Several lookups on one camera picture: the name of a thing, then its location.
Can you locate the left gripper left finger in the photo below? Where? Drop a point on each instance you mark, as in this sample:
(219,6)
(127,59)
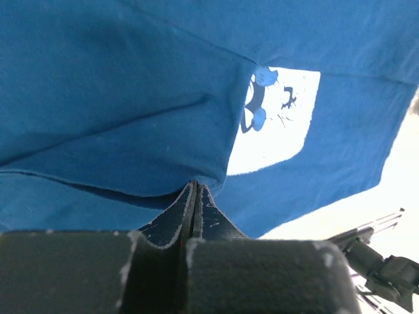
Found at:
(138,271)

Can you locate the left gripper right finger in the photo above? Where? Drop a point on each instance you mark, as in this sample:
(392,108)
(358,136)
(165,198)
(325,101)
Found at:
(228,272)

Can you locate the dark blue t-shirt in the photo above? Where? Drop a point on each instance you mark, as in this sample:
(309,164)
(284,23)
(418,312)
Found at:
(109,108)

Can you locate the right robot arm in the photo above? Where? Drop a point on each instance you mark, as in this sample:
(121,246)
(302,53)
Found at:
(378,280)

